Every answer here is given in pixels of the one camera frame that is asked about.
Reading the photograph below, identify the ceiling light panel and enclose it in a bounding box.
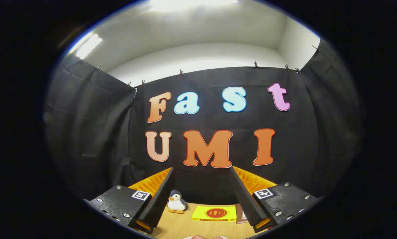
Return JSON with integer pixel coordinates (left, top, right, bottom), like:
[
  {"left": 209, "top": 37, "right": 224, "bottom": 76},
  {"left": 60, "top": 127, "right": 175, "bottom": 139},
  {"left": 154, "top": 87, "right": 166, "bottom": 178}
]
[
  {"left": 149, "top": 0, "right": 239, "bottom": 12},
  {"left": 73, "top": 33, "right": 103, "bottom": 60}
]

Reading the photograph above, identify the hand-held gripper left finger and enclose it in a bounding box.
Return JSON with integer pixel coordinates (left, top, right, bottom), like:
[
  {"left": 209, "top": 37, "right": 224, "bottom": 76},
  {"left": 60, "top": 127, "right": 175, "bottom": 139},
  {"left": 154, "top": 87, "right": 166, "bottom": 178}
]
[{"left": 84, "top": 167, "right": 175, "bottom": 234}]

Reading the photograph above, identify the row of small cloth clips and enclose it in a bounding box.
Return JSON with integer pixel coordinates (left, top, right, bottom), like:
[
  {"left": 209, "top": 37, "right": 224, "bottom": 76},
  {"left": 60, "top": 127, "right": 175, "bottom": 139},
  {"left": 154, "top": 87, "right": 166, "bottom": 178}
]
[{"left": 95, "top": 45, "right": 320, "bottom": 87}]

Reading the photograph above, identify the penguin plush toy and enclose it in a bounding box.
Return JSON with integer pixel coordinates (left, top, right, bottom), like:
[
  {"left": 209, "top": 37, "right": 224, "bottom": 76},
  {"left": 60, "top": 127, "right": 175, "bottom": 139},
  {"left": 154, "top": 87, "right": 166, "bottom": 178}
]
[{"left": 167, "top": 190, "right": 189, "bottom": 214}]

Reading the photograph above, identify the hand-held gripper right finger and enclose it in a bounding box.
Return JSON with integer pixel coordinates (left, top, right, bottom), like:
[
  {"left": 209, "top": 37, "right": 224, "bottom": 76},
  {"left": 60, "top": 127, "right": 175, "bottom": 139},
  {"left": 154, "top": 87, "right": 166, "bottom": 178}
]
[{"left": 231, "top": 166, "right": 320, "bottom": 233}]

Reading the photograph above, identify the yellow book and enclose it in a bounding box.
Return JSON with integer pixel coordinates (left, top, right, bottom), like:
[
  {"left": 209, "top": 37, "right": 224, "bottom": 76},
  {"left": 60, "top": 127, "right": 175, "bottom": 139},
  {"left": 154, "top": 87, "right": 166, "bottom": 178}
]
[{"left": 191, "top": 205, "right": 238, "bottom": 222}]

